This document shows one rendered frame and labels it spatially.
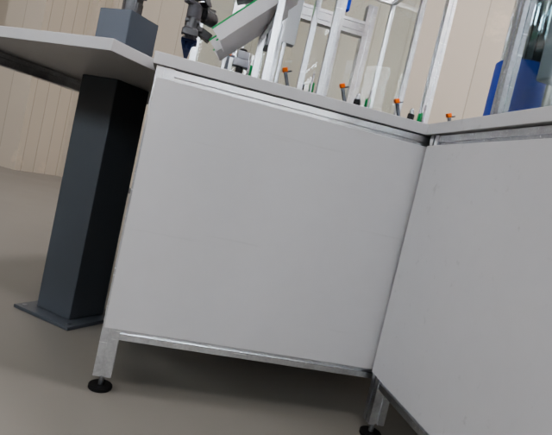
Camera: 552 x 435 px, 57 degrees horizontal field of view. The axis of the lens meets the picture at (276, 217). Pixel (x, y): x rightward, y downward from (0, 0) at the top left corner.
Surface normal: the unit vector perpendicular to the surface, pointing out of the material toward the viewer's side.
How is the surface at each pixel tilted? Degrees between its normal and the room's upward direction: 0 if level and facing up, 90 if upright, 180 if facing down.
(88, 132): 90
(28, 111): 90
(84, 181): 90
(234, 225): 90
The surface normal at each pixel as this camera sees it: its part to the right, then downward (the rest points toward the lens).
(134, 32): 0.88, 0.23
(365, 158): 0.18, 0.11
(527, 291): -0.96, -0.21
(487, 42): -0.41, -0.04
